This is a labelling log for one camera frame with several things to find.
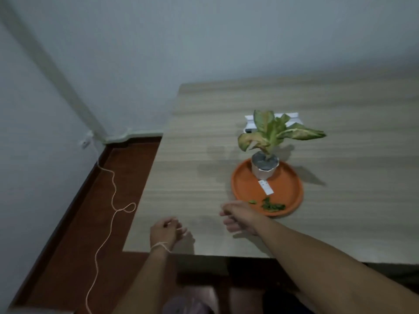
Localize person's right hand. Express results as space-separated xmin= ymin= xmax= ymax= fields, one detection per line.
xmin=220 ymin=201 xmax=266 ymax=236

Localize person's left hand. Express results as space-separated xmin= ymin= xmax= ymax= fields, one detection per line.
xmin=150 ymin=217 xmax=187 ymax=252

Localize person's left forearm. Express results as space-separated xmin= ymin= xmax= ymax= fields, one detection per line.
xmin=113 ymin=246 xmax=173 ymax=314

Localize person's right forearm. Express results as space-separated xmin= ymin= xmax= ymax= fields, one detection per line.
xmin=257 ymin=215 xmax=419 ymax=314

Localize cut green leaf pieces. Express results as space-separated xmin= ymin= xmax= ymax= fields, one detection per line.
xmin=248 ymin=197 xmax=286 ymax=212

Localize white plant pot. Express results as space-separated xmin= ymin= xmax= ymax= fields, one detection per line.
xmin=251 ymin=151 xmax=280 ymax=180

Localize orange round plastic tray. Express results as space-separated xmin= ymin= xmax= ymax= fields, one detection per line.
xmin=231 ymin=158 xmax=304 ymax=217

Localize green and pink leafy plant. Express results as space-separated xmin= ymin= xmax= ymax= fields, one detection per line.
xmin=238 ymin=110 xmax=327 ymax=160

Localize white box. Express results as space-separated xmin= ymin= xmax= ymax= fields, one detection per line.
xmin=244 ymin=112 xmax=303 ymax=134

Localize white power cable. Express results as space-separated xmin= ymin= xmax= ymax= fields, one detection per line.
xmin=85 ymin=135 xmax=137 ymax=314

